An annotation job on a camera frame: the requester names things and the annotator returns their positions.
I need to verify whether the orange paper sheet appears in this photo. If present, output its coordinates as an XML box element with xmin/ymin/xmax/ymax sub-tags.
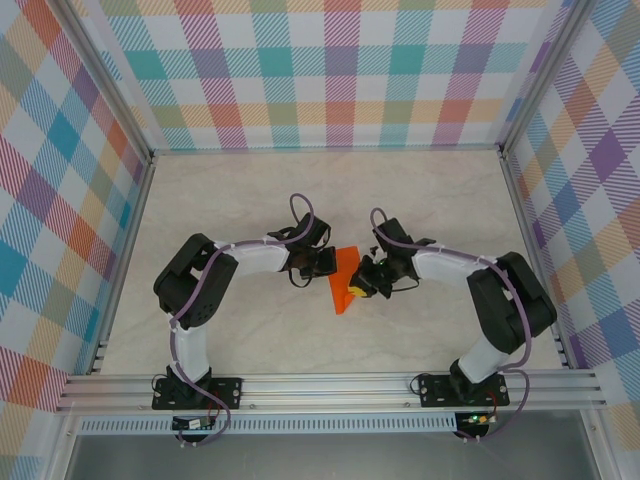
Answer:
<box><xmin>327</xmin><ymin>244</ymin><xmax>362</xmax><ymax>317</ymax></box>

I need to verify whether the grey metal sheet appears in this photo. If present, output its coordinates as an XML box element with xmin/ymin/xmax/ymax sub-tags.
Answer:
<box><xmin>64</xmin><ymin>433</ymin><xmax>601</xmax><ymax>480</ymax></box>

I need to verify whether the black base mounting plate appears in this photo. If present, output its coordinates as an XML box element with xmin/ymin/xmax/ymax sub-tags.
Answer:
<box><xmin>151</xmin><ymin>377</ymin><xmax>245</xmax><ymax>412</ymax></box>
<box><xmin>417</xmin><ymin>373</ymin><xmax>511</xmax><ymax>409</ymax></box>

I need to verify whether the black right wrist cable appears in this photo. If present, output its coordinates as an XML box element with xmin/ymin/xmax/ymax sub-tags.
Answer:
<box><xmin>389</xmin><ymin>275</ymin><xmax>422</xmax><ymax>300</ymax></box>

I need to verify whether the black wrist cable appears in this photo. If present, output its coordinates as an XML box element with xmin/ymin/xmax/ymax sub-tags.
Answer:
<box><xmin>288</xmin><ymin>269</ymin><xmax>321</xmax><ymax>289</ymax></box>
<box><xmin>389</xmin><ymin>275</ymin><xmax>422</xmax><ymax>300</ymax></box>

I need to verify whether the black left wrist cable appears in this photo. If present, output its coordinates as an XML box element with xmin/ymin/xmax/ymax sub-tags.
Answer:
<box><xmin>288</xmin><ymin>269</ymin><xmax>321</xmax><ymax>289</ymax></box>

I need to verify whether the long aluminium frame bar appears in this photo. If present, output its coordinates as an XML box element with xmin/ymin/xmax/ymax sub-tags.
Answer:
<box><xmin>149</xmin><ymin>144</ymin><xmax>507</xmax><ymax>155</ymax></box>

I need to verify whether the wide aluminium mounting rail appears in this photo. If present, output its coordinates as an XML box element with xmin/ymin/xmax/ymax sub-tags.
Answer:
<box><xmin>54</xmin><ymin>370</ymin><xmax>610</xmax><ymax>414</ymax></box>

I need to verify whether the aluminium side frame rail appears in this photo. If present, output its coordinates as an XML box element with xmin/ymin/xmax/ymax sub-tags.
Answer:
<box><xmin>88</xmin><ymin>154</ymin><xmax>157</xmax><ymax>376</ymax></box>
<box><xmin>499</xmin><ymin>152</ymin><xmax>574</xmax><ymax>371</ymax></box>

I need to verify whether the slotted grey cable duct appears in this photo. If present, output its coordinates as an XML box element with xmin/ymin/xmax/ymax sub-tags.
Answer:
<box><xmin>78</xmin><ymin>412</ymin><xmax>459</xmax><ymax>435</ymax></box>

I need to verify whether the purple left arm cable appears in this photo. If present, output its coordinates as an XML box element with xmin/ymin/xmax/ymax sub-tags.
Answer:
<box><xmin>168</xmin><ymin>192</ymin><xmax>321</xmax><ymax>448</ymax></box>

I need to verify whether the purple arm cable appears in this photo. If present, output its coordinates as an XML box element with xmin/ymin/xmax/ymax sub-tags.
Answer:
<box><xmin>368</xmin><ymin>207</ymin><xmax>532</xmax><ymax>444</ymax></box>
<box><xmin>168</xmin><ymin>192</ymin><xmax>321</xmax><ymax>448</ymax></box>

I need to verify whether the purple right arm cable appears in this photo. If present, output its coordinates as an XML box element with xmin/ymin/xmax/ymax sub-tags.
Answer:
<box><xmin>368</xmin><ymin>207</ymin><xmax>532</xmax><ymax>444</ymax></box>

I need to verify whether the aluminium frame post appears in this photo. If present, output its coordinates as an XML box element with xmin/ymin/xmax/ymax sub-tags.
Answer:
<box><xmin>58</xmin><ymin>0</ymin><xmax>154</xmax><ymax>164</ymax></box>
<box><xmin>499</xmin><ymin>0</ymin><xmax>599</xmax><ymax>159</ymax></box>
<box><xmin>582</xmin><ymin>407</ymin><xmax>619</xmax><ymax>480</ymax></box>
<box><xmin>47</xmin><ymin>413</ymin><xmax>81</xmax><ymax>480</ymax></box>

